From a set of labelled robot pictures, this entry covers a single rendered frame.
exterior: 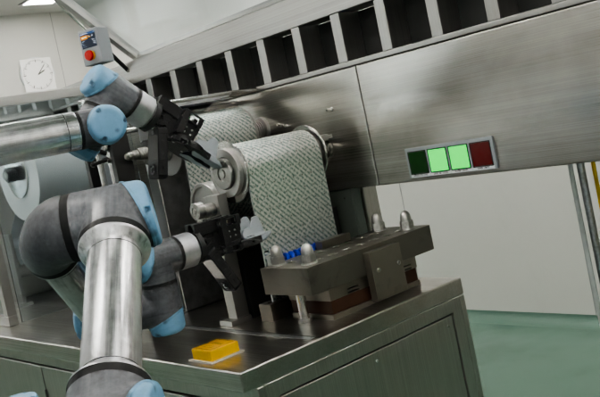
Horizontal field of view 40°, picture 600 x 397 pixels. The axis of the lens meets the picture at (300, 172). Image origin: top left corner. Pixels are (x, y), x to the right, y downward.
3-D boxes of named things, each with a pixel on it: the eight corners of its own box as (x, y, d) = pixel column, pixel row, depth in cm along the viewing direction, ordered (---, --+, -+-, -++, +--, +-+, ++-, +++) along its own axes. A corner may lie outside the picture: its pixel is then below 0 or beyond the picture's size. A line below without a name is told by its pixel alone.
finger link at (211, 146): (235, 147, 191) (203, 128, 187) (226, 170, 189) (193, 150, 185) (228, 150, 194) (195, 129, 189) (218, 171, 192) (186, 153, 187)
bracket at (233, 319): (219, 326, 196) (191, 200, 195) (240, 318, 200) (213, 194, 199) (230, 327, 193) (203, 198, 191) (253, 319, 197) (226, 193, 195)
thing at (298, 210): (264, 267, 192) (248, 188, 191) (337, 242, 207) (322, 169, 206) (266, 267, 192) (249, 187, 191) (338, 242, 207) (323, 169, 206)
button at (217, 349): (193, 359, 170) (190, 348, 169) (220, 349, 174) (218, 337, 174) (212, 363, 164) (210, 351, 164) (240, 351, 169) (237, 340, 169)
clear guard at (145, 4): (12, -41, 257) (12, -43, 257) (138, 55, 283) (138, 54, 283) (200, -183, 177) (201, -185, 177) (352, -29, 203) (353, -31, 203)
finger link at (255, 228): (273, 210, 191) (241, 219, 185) (279, 235, 191) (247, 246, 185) (265, 211, 193) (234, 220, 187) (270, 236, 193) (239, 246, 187)
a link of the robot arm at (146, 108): (133, 116, 175) (115, 121, 181) (150, 128, 178) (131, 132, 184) (147, 86, 178) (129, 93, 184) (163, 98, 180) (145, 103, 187)
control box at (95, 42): (80, 67, 235) (72, 32, 235) (96, 66, 241) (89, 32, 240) (98, 62, 232) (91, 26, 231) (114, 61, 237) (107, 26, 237)
